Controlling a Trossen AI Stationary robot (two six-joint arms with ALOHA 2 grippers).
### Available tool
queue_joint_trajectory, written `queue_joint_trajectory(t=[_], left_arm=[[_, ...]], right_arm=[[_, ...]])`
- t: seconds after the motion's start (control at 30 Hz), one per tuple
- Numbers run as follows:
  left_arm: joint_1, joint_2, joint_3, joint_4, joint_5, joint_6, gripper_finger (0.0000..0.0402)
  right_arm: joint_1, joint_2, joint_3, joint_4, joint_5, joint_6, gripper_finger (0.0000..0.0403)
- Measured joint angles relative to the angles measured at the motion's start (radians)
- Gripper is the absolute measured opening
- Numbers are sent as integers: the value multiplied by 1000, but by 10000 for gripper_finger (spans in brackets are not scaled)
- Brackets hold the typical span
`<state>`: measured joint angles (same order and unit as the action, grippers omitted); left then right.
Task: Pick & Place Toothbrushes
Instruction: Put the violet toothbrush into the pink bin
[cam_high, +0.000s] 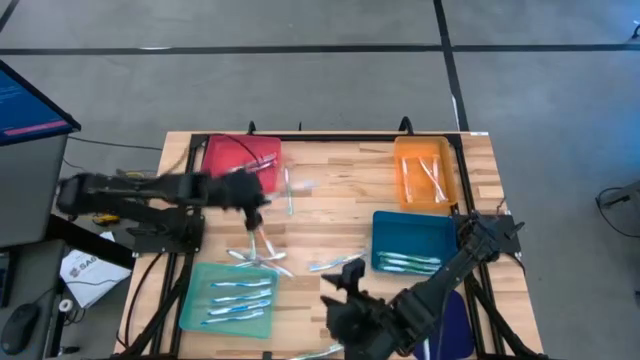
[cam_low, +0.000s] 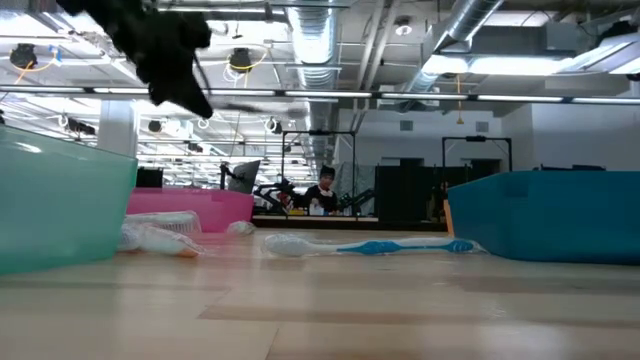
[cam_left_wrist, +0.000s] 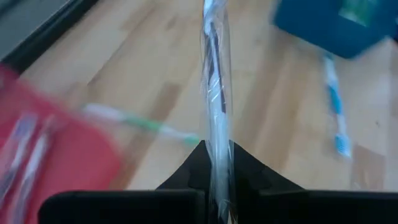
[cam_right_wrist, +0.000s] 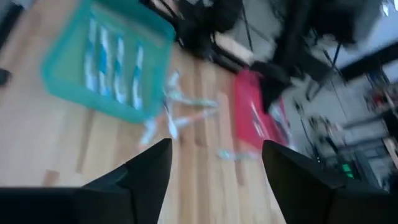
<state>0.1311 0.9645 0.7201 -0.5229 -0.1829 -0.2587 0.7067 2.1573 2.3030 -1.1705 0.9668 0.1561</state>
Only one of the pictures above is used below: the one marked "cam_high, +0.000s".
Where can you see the orange toothbrush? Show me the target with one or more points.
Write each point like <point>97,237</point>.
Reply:
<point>406,180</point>
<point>437,167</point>
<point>267,242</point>
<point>430,177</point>

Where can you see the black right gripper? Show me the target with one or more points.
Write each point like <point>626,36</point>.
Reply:
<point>360,325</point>

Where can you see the navy blue flat tray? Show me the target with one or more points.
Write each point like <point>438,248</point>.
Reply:
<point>457,330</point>

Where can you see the black computer mouse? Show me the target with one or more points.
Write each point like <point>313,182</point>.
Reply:
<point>20,327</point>

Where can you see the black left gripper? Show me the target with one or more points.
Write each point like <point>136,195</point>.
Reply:
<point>235,192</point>

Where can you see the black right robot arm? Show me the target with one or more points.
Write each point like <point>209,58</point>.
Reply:
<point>450,280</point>

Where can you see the orange translucent plastic bin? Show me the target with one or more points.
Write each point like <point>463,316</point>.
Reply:
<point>425,145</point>

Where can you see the blue screen monitor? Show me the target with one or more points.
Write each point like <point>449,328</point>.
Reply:
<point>25,105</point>

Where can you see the red translucent plastic bin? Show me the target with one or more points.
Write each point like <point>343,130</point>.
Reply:
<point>220,155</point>

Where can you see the blue toothbrush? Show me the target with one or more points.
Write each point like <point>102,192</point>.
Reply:
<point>240,306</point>
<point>240,284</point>
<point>335,261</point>
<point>242,296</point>
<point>232,317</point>

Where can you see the grey stand foot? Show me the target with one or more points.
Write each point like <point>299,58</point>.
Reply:
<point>620,195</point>

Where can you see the black table clamp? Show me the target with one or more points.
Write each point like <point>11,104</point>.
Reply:
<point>251,129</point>
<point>406,120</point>

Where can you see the black desk crossbar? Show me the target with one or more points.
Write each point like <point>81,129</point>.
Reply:
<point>90,245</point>

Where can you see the white printed paper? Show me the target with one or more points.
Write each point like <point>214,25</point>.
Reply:
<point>95,280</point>

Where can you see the teal blue plastic bin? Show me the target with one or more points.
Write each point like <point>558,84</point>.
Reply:
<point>410,230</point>

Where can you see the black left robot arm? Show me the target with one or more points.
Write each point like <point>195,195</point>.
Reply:
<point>125,192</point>

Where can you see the white tape roll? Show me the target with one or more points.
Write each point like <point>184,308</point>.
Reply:
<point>65,305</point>

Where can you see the black floor object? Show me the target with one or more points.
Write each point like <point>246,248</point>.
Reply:
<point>636,32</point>

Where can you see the green translucent plastic bin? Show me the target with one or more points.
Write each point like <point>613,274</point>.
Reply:
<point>195,320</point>

